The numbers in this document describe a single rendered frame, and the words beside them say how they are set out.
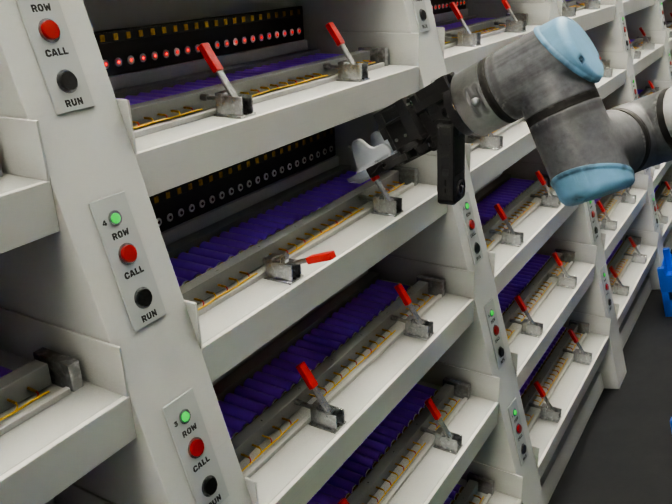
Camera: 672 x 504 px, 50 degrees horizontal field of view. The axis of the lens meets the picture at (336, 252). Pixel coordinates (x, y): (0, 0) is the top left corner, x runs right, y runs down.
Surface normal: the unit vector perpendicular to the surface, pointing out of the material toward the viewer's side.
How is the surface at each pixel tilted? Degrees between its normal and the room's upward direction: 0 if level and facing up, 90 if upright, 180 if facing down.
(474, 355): 90
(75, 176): 90
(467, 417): 15
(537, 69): 82
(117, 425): 106
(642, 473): 0
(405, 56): 90
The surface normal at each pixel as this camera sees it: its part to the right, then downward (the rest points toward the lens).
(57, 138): 0.81, -0.08
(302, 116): 0.85, 0.17
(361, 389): -0.04, -0.93
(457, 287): -0.53, 0.34
